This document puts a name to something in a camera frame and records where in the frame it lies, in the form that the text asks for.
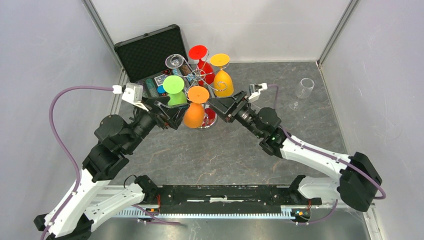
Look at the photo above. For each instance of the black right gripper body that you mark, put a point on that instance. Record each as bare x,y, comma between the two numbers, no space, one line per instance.
241,112

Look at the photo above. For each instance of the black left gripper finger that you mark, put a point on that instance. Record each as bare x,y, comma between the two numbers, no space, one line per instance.
173,118
170,110

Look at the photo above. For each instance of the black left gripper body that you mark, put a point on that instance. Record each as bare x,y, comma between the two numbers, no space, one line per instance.
156,114

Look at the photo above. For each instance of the orange plastic wine glass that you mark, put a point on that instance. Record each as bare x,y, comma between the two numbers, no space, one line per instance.
194,115

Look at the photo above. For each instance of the clear wine glass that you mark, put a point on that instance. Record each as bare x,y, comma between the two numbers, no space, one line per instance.
302,92
174,61

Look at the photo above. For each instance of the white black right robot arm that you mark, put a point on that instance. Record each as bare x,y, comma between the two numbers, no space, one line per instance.
351,179

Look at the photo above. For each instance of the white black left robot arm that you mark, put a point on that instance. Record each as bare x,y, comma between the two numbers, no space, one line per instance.
75,217

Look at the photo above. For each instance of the yellow plastic wine glass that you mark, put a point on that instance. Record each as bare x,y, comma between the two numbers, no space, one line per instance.
222,84

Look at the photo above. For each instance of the green plastic wine glass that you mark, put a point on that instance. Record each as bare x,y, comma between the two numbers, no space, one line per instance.
173,86

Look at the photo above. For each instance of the red plastic wine glass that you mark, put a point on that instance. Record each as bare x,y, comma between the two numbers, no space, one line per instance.
199,53

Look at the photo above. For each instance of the black poker chip case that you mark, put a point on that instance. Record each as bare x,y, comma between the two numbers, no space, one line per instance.
143,59

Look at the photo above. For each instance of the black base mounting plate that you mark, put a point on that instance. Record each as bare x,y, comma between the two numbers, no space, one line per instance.
226,199

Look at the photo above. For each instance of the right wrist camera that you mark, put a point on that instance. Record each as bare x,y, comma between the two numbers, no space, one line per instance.
255,91

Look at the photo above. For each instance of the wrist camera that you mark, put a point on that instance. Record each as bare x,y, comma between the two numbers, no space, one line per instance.
131,93
255,91

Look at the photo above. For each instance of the chrome wire glass rack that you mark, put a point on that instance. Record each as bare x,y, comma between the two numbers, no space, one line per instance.
193,77

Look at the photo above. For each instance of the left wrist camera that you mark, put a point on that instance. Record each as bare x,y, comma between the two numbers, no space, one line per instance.
131,93

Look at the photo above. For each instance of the slotted cable duct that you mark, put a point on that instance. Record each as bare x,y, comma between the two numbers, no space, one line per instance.
133,212

